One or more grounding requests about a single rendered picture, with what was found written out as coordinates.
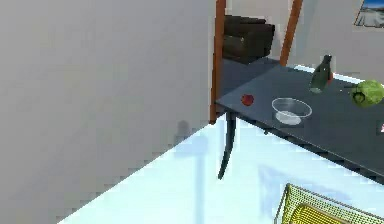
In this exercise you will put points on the dark brown armchair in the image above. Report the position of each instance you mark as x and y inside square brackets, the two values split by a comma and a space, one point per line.
[246, 38]

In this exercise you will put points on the red apple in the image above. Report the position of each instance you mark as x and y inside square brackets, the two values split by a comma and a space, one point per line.
[247, 99]

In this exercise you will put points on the clear glass bowl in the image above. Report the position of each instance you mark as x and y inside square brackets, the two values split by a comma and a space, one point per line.
[291, 110]

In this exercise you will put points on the dark green bottle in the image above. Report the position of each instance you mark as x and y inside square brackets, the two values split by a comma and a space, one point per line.
[320, 76]

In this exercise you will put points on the dark grey table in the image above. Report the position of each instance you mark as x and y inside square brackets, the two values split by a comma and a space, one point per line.
[333, 116]

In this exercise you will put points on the yellow mesh chair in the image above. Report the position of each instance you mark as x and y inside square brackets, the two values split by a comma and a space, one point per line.
[310, 208]

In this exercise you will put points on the green lettuce head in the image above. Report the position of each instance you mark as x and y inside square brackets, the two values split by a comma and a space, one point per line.
[367, 93]

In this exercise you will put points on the small pink white object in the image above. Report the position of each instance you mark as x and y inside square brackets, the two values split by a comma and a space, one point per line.
[382, 128]

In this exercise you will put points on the brown wooden door frame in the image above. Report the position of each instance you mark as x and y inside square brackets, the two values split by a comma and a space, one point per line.
[218, 60]

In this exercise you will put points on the framed wall picture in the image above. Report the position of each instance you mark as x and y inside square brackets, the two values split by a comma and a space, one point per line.
[370, 13]

